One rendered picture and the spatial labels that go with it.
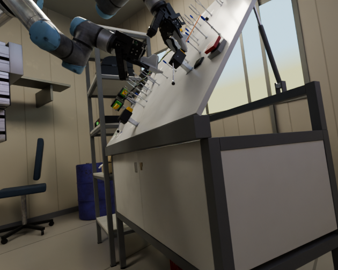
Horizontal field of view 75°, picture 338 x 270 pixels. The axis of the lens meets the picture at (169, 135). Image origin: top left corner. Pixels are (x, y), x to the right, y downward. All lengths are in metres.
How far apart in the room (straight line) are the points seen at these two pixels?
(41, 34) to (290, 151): 0.87
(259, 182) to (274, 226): 0.15
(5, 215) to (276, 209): 3.39
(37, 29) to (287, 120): 2.54
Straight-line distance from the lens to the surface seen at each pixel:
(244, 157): 0.71
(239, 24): 0.85
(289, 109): 2.86
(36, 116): 3.90
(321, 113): 1.08
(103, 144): 1.76
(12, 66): 0.76
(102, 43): 0.88
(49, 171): 3.88
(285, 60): 2.96
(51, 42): 0.79
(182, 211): 0.80
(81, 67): 0.91
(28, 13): 0.89
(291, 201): 0.87
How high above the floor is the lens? 0.77
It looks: 5 degrees up
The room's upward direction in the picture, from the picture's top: 6 degrees counter-clockwise
